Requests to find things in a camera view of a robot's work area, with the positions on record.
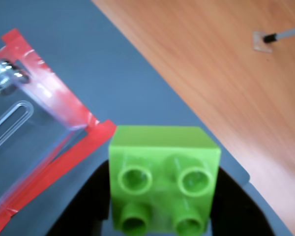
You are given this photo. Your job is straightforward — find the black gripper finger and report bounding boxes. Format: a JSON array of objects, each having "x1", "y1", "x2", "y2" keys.
[
  {"x1": 46, "y1": 159, "x2": 111, "y2": 236},
  {"x1": 209, "y1": 166, "x2": 277, "y2": 236}
]

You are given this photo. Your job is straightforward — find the green lego block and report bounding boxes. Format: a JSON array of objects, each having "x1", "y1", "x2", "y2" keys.
[{"x1": 108, "y1": 124, "x2": 222, "y2": 235}]

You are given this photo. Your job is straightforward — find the transparent acrylic box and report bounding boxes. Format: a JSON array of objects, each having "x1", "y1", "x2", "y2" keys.
[{"x1": 0, "y1": 46, "x2": 89, "y2": 217}]

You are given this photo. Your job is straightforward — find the metal box latch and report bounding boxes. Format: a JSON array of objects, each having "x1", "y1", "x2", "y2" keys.
[{"x1": 0, "y1": 58, "x2": 30, "y2": 96}]

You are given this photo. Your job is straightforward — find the red tape strip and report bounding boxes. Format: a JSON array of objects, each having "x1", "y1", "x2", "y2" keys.
[
  {"x1": 0, "y1": 28, "x2": 118, "y2": 138},
  {"x1": 0, "y1": 119, "x2": 118, "y2": 236}
]

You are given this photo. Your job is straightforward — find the gray cable with black plug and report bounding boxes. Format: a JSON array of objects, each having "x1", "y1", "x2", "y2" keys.
[{"x1": 262, "y1": 25, "x2": 295, "y2": 44}]

